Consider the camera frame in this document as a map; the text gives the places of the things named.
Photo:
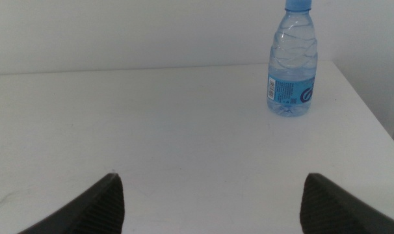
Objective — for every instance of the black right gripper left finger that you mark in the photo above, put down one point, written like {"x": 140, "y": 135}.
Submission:
{"x": 96, "y": 211}

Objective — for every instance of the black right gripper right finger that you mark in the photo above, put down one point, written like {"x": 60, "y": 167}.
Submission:
{"x": 330, "y": 214}

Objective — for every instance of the clear water bottle blue cap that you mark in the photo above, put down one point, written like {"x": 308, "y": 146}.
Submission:
{"x": 291, "y": 65}

